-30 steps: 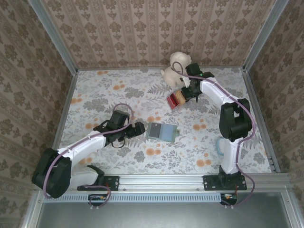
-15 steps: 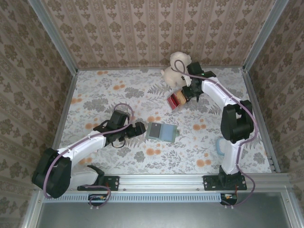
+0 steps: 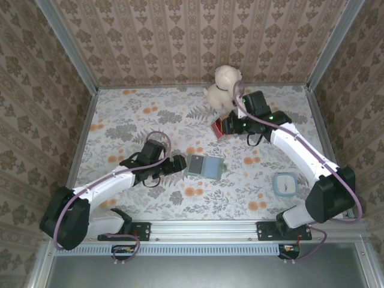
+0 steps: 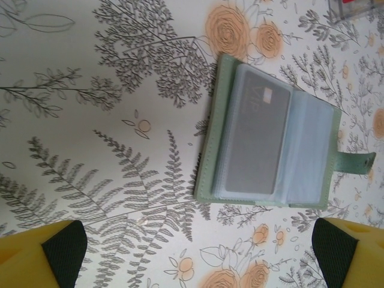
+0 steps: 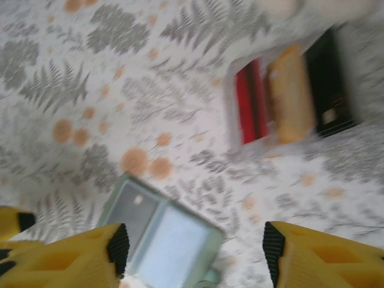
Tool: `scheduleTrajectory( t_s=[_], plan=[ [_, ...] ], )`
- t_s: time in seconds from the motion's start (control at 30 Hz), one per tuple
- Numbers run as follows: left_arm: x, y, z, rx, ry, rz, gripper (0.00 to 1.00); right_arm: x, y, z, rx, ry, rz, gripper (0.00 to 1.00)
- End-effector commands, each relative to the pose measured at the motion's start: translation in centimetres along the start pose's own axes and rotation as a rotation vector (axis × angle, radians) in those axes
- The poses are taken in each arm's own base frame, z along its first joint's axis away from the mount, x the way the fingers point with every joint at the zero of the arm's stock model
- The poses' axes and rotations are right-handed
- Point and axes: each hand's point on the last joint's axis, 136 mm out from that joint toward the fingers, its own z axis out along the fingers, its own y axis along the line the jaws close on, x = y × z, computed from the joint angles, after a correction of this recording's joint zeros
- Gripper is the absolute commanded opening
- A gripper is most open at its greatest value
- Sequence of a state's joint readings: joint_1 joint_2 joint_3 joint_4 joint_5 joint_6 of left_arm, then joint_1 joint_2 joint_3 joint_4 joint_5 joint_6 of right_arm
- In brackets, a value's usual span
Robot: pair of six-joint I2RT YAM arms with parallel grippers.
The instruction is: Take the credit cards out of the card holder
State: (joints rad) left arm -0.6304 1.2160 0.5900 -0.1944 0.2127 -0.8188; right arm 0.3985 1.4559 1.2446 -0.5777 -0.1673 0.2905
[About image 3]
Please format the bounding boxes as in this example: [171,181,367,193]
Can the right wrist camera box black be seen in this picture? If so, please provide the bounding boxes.
[242,91,270,117]

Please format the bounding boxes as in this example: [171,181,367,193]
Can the cream plush dog toy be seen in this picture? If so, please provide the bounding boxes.
[202,65,243,110]

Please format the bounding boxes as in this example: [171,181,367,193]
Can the grey slotted cable duct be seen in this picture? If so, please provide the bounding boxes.
[55,242,301,257]

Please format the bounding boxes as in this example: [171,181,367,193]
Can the thin aluminium table edge strip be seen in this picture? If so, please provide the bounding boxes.
[97,83,308,90]

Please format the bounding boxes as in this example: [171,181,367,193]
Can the aluminium frame corner post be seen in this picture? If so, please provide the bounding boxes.
[34,0,100,94]
[305,0,366,92]

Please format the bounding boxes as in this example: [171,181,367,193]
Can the red box of snacks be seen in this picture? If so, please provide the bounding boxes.
[209,115,238,142]

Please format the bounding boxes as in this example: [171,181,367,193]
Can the red card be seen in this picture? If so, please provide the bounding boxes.
[211,119,224,137]

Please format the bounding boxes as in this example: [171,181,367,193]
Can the aluminium frame rail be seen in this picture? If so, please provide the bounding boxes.
[44,218,369,244]

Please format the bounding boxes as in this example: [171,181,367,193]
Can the black connector module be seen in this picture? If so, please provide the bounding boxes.
[277,243,301,260]
[111,244,139,261]

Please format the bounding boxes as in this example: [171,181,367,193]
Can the green card holder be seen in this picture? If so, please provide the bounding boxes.
[184,153,228,181]

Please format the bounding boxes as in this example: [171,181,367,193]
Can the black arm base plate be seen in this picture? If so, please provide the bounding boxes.
[257,221,313,242]
[98,221,151,242]

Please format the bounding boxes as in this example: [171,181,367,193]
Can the grey metal panel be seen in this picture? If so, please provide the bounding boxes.
[44,254,370,288]

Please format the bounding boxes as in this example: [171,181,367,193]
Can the aluminium table side rail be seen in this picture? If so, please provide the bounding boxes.
[305,86,355,219]
[56,88,100,221]

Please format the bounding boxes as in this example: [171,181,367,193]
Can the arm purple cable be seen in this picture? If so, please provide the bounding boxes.
[232,80,364,265]
[53,131,173,266]

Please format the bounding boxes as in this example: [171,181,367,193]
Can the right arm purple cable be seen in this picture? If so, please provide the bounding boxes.
[232,80,364,265]

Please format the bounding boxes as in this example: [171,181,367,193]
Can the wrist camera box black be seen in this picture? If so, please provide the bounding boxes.
[242,91,270,117]
[140,139,165,160]

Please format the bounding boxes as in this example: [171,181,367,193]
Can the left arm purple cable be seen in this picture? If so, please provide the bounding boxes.
[53,131,173,266]

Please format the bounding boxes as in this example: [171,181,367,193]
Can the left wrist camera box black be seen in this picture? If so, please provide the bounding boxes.
[140,139,165,160]

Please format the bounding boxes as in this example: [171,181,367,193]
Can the dark grey card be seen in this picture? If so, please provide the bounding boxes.
[188,155,202,175]

